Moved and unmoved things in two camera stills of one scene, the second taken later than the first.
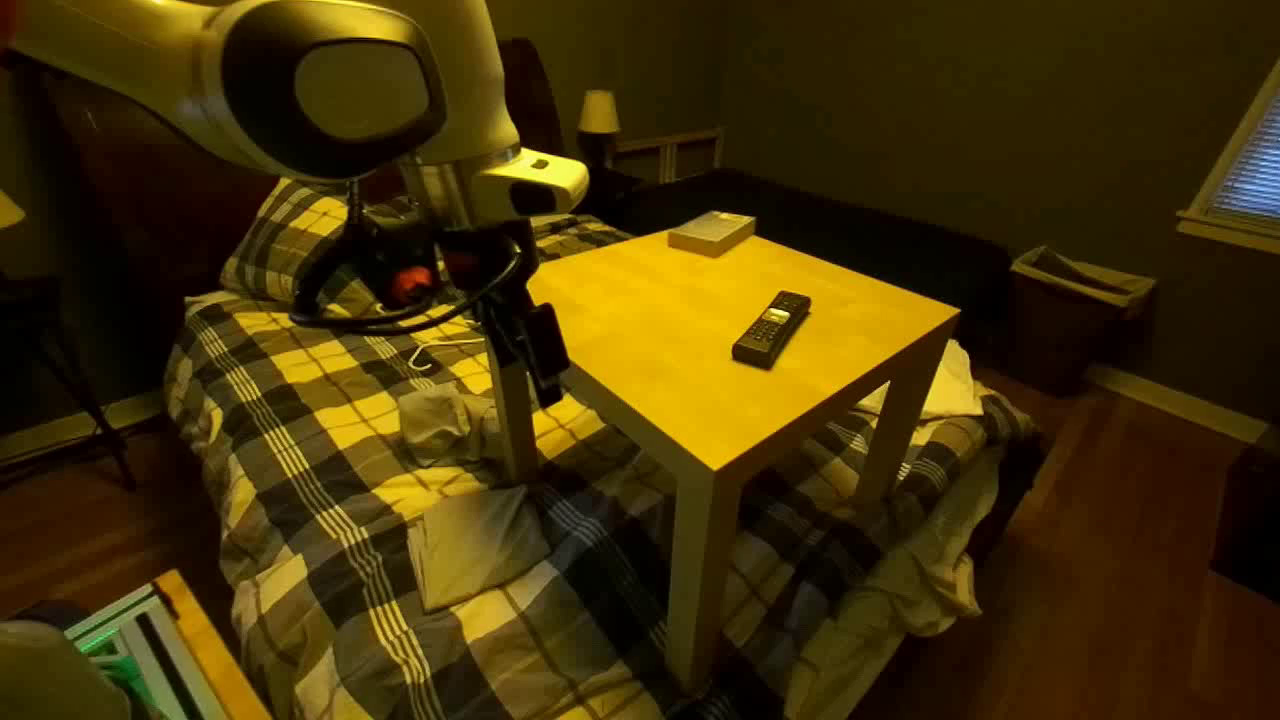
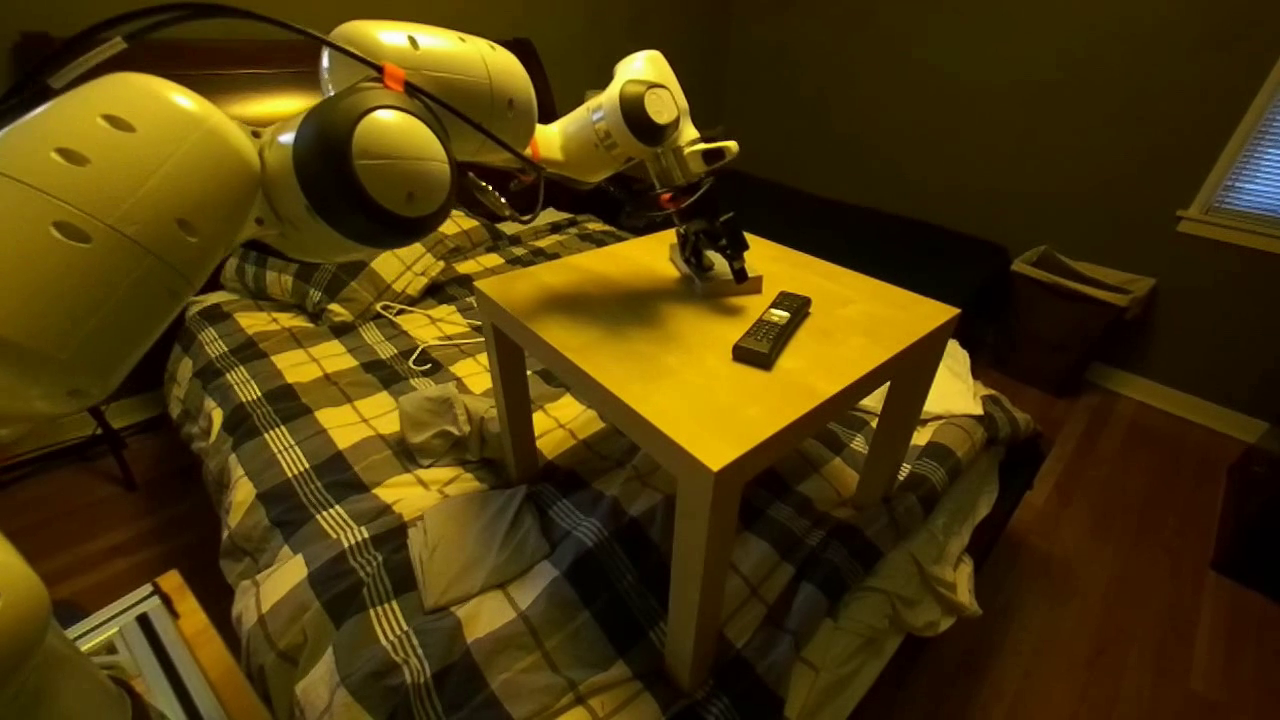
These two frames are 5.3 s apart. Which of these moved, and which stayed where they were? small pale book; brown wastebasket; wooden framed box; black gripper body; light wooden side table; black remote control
Moved: small pale book; black gripper body
Stayed: wooden framed box; black remote control; light wooden side table; brown wastebasket
